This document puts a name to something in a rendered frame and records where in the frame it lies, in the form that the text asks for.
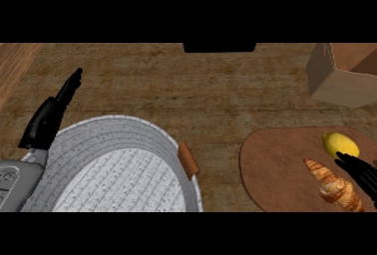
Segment black appliance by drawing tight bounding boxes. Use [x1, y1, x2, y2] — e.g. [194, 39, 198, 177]
[183, 43, 257, 54]

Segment brown leather basket handle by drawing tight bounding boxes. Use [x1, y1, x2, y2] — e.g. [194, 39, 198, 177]
[177, 140, 201, 181]

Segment yellow lemon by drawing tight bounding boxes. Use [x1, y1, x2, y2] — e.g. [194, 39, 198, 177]
[321, 131, 361, 159]

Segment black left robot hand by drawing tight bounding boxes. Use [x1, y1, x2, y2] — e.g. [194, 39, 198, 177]
[18, 67, 84, 151]

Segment open cardboard box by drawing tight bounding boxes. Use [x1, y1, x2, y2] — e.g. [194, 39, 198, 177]
[306, 43, 377, 110]

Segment brown oval cutting board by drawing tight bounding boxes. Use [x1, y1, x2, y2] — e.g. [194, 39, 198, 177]
[238, 126, 377, 213]

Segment grey woven basket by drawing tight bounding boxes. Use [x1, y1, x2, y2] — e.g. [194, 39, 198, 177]
[19, 115, 204, 213]

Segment light wooden board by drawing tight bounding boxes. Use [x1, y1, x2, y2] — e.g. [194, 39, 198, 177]
[0, 43, 44, 111]

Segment golden brown croissant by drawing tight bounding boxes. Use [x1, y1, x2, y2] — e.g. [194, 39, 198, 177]
[302, 157, 367, 213]

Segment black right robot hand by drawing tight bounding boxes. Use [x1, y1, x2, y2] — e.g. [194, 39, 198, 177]
[333, 150, 377, 210]

